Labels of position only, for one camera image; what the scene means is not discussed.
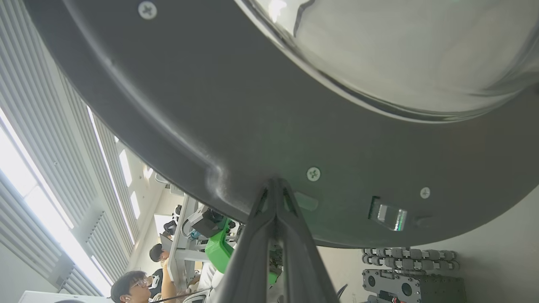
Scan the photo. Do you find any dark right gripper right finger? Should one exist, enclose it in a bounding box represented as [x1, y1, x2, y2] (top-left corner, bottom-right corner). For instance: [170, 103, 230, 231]
[277, 179, 339, 303]

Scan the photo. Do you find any clear plastic door latch hook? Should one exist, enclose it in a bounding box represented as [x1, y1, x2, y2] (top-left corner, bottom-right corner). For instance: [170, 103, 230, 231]
[368, 196, 408, 231]

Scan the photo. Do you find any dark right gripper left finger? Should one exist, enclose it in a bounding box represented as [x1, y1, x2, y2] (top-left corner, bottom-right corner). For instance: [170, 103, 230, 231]
[214, 179, 277, 303]

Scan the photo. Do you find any round washing machine glass door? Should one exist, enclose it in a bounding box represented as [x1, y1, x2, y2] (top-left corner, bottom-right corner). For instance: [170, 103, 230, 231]
[23, 0, 539, 249]

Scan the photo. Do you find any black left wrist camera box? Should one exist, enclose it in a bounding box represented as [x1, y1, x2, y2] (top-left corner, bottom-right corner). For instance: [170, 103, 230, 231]
[192, 208, 227, 239]

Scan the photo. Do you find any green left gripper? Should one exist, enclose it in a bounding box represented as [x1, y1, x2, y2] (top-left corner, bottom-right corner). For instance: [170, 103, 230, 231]
[205, 219, 236, 274]

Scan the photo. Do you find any dark-haired seated person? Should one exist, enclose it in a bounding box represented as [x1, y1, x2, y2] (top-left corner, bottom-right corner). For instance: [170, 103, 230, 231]
[149, 243, 170, 264]

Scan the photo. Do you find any person with glasses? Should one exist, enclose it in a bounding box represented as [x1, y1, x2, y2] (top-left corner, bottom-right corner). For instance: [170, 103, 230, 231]
[110, 271, 153, 303]

